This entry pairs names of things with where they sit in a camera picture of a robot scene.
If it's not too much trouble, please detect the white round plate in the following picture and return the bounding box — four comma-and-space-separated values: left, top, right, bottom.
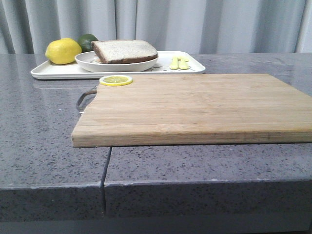
75, 51, 158, 72

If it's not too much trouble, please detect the lemon slice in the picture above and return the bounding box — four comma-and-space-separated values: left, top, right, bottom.
99, 75, 133, 86

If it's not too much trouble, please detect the white rectangular tray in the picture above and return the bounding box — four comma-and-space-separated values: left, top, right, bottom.
31, 51, 205, 80

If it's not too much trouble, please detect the yellow lemon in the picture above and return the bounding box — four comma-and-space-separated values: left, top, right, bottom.
45, 38, 82, 65

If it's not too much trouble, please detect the grey curtain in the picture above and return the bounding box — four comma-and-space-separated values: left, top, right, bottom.
0, 0, 312, 54

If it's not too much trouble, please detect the green lime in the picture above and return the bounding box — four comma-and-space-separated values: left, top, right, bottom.
77, 34, 98, 53

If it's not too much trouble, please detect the metal cutting board handle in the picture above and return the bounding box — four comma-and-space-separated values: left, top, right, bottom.
76, 85, 98, 115

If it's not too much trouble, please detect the white bread slice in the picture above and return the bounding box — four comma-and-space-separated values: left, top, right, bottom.
91, 39, 158, 64

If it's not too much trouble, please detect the wooden cutting board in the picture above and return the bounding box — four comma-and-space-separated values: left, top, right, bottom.
72, 74, 312, 148

